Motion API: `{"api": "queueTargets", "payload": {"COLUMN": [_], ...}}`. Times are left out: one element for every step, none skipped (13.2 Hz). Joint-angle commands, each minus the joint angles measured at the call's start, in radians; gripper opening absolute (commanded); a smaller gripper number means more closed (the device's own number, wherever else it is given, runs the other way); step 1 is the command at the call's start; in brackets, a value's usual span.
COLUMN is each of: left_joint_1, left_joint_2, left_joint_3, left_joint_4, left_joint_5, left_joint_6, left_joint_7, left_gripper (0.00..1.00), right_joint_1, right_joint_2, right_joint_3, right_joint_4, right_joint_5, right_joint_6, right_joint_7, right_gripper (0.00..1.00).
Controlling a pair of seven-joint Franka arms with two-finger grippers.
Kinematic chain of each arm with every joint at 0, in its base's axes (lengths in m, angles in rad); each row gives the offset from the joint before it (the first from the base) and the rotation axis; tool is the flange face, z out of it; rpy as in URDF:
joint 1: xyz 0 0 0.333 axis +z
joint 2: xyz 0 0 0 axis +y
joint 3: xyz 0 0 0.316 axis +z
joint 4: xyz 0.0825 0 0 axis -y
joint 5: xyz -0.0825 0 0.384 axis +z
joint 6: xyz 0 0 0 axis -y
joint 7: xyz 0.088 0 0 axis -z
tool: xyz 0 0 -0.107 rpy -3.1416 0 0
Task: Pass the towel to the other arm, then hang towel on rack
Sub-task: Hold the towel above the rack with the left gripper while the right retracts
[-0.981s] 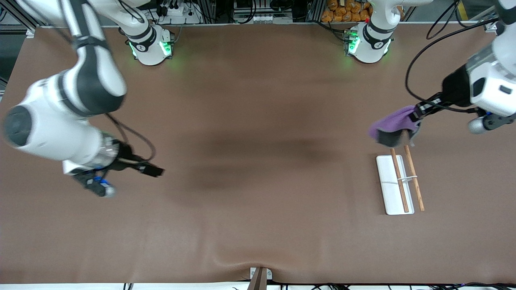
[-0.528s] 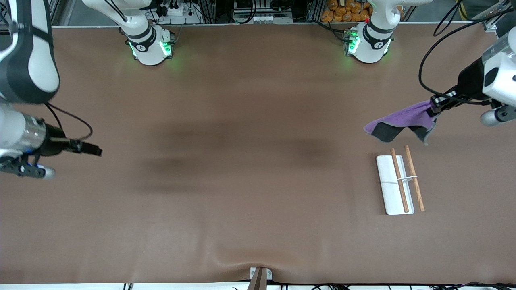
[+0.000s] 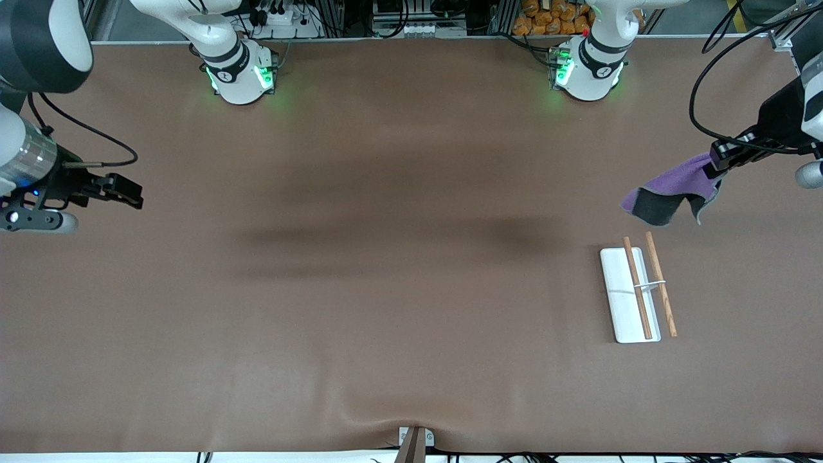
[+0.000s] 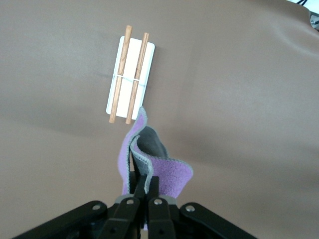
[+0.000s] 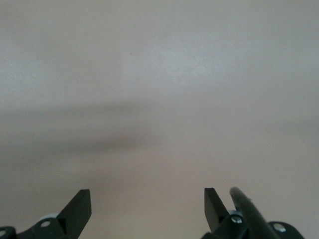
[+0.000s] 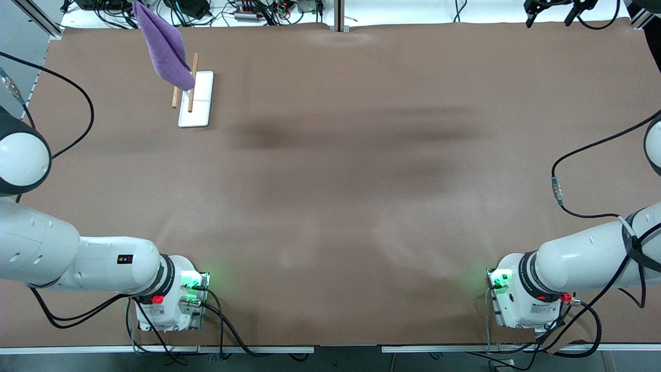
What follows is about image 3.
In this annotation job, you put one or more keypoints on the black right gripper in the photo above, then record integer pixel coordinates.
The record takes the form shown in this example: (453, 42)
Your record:
(66, 181)

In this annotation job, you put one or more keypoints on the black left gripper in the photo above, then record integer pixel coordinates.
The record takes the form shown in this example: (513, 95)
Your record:
(778, 117)

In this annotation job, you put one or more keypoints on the purple microfibre towel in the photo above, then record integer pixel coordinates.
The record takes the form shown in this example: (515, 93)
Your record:
(675, 186)

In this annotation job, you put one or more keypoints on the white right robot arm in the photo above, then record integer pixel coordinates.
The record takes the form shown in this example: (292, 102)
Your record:
(38, 45)

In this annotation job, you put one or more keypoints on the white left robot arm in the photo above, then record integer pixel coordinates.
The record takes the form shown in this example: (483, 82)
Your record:
(595, 64)

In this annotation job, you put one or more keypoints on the white towel rack wooden bars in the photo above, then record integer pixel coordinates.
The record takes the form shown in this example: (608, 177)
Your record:
(627, 308)

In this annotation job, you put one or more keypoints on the white power strip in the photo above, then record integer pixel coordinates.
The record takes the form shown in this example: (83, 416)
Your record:
(283, 19)

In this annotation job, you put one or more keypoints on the brown table cover mat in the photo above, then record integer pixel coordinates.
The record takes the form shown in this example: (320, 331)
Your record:
(411, 289)

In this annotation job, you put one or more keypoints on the aluminium frame profile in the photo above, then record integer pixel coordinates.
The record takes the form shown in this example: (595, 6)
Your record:
(787, 32)

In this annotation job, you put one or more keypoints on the aluminium camera mount pole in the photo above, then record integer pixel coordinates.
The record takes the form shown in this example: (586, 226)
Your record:
(411, 447)

